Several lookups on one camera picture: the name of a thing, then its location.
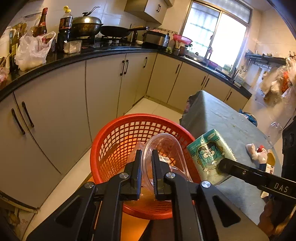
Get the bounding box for green tissue pack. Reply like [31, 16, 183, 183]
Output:
[187, 129, 236, 185]

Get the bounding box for clear plastic container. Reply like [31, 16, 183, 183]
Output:
[127, 133, 192, 205]

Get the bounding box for kitchen window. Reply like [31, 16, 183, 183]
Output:
[180, 1, 252, 75]

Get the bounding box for black kitchen countertop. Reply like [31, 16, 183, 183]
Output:
[1, 46, 252, 100]

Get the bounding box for small white red toy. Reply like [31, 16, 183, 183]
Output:
[246, 143, 268, 164]

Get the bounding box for blue plastic bag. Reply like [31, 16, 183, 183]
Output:
[239, 109, 258, 126]

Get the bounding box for red plastic mesh basket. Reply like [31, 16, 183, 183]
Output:
[90, 113, 201, 220]

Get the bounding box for hanging plastic bags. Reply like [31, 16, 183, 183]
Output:
[259, 56, 295, 106]

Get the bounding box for beige base cabinets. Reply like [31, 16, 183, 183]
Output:
[1, 51, 251, 208]

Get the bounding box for red plastic basin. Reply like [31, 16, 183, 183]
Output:
[173, 34, 192, 45]

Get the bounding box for silver rice cooker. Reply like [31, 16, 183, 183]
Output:
[142, 31, 170, 50]

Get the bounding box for gas stove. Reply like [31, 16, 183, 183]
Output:
[81, 36, 143, 50]

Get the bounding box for white plastic bag on counter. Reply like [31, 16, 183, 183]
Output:
[15, 31, 56, 71]

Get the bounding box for black frying pan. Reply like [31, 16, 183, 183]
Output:
[100, 26, 150, 38]

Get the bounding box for steel wok with lid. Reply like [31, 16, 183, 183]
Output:
[70, 6, 103, 39]

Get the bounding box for cola bottle yellow cap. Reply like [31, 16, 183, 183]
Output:
[57, 6, 73, 53]

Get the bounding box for dark sauce bottle red label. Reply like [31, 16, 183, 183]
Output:
[33, 8, 48, 43]

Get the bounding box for black wall shelf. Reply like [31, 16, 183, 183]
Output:
[245, 53, 286, 66]

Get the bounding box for beige upper wall cabinet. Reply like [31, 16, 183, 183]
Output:
[125, 0, 168, 24]

